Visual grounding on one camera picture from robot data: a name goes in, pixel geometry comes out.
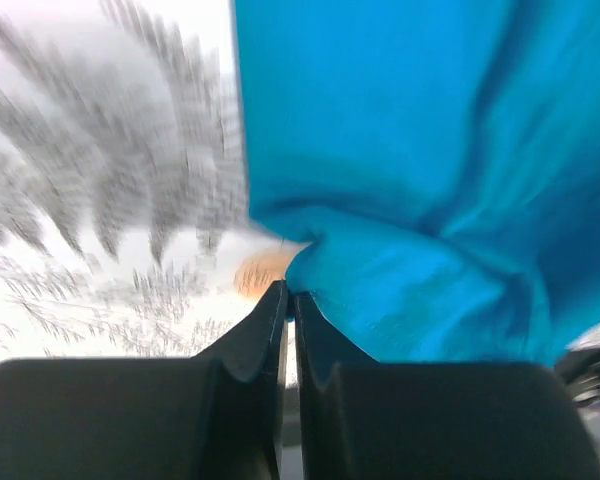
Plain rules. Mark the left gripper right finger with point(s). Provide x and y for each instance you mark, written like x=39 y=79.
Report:
x=363 y=419

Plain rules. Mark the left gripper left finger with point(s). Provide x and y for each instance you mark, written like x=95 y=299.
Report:
x=216 y=415

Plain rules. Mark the teal blue t shirt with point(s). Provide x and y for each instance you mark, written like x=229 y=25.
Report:
x=439 y=161

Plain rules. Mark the floral patterned table mat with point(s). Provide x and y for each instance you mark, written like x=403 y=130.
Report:
x=123 y=210

